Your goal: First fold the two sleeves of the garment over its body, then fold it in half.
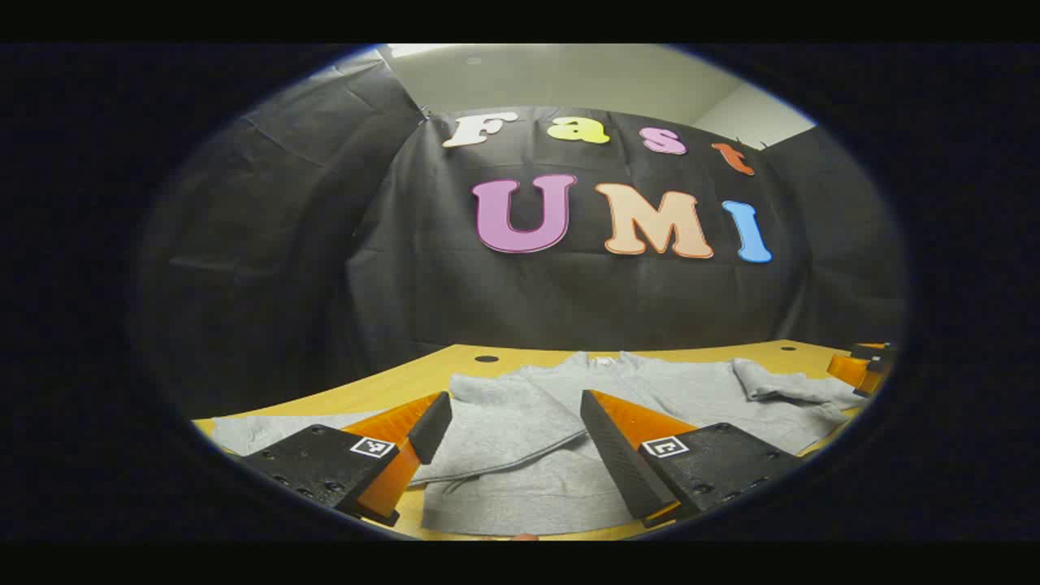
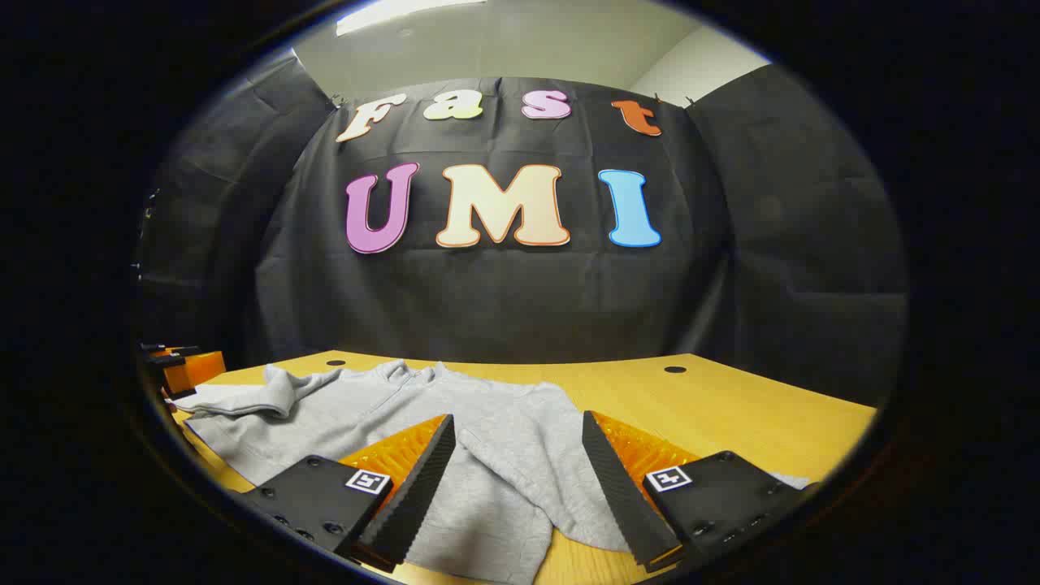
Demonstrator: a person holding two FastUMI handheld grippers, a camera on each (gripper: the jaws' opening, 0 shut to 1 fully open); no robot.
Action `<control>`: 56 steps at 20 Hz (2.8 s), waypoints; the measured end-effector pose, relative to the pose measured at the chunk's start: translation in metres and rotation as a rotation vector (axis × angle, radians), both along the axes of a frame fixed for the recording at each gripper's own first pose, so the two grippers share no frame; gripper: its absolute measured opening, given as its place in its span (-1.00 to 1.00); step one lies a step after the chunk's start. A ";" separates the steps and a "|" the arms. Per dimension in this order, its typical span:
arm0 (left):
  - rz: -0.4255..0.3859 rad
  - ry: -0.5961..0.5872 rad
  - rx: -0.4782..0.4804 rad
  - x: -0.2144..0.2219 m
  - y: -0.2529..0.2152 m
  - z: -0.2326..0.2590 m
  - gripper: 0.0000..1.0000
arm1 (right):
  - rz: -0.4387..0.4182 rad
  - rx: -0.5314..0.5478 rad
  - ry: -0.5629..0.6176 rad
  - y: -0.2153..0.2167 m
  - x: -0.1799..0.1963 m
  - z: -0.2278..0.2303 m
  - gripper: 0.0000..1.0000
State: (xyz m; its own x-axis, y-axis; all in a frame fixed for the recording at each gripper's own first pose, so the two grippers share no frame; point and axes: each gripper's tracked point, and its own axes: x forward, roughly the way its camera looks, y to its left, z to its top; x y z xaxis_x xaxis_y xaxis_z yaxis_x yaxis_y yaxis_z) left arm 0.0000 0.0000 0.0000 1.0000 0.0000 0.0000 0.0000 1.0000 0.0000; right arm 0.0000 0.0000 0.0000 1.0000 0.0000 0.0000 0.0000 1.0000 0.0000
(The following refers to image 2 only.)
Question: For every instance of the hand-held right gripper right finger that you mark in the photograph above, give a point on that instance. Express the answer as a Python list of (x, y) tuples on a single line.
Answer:
[(621, 487)]

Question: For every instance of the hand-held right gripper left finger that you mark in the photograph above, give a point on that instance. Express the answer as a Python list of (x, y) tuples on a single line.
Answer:
[(410, 496)]

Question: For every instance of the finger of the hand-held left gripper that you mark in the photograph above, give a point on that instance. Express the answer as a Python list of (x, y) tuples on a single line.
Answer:
[(199, 370)]

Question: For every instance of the grey sweatshirt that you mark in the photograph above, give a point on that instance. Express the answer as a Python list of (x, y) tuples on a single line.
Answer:
[(504, 439)]

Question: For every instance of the black backdrop cloth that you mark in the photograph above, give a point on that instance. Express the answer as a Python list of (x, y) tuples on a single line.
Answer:
[(504, 301)]

